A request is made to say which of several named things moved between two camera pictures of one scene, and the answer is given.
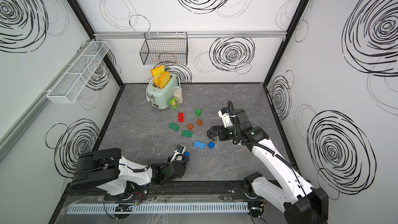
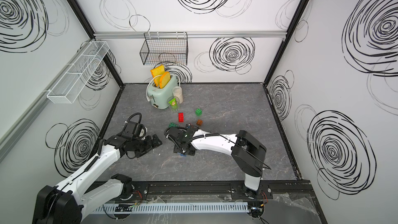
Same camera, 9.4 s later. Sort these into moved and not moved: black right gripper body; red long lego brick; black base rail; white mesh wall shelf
Moved: black right gripper body
Not moved: black base rail; white mesh wall shelf; red long lego brick
